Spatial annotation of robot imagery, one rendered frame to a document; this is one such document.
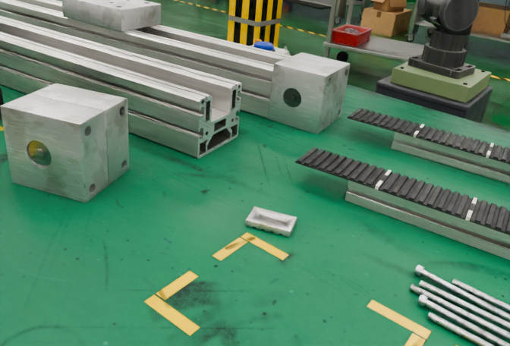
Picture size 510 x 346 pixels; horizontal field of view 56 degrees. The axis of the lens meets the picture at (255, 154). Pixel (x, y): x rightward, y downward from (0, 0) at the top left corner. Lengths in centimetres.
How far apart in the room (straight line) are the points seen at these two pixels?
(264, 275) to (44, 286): 19
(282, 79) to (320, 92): 7
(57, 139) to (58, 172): 4
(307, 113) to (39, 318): 49
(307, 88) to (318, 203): 23
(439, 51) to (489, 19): 439
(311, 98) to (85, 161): 36
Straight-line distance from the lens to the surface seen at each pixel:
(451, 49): 110
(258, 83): 79
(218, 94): 69
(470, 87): 105
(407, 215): 58
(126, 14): 96
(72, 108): 56
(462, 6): 107
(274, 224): 52
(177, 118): 65
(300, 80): 75
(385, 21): 572
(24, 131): 57
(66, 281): 47
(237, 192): 58
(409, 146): 75
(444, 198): 58
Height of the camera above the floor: 108
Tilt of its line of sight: 26 degrees down
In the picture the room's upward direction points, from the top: 6 degrees clockwise
